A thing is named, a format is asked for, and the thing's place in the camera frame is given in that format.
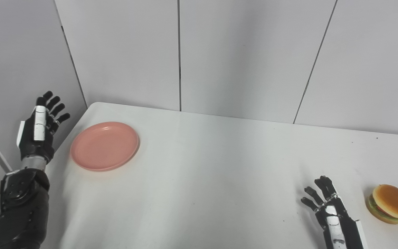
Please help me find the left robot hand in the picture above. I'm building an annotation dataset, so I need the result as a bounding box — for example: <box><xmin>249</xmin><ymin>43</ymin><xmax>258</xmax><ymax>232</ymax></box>
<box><xmin>16</xmin><ymin>91</ymin><xmax>71</xmax><ymax>164</ymax></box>

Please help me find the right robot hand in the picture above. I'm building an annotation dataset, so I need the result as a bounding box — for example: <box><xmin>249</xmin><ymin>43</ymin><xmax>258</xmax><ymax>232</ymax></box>
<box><xmin>301</xmin><ymin>176</ymin><xmax>369</xmax><ymax>249</ymax></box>

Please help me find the toy hamburger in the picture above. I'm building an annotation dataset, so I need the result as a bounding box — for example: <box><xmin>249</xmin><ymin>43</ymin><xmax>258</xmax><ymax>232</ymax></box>
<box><xmin>365</xmin><ymin>184</ymin><xmax>398</xmax><ymax>225</ymax></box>

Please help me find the pink plate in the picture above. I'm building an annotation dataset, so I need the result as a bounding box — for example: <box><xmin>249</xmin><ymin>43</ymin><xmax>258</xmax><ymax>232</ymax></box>
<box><xmin>70</xmin><ymin>121</ymin><xmax>140</xmax><ymax>172</ymax></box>

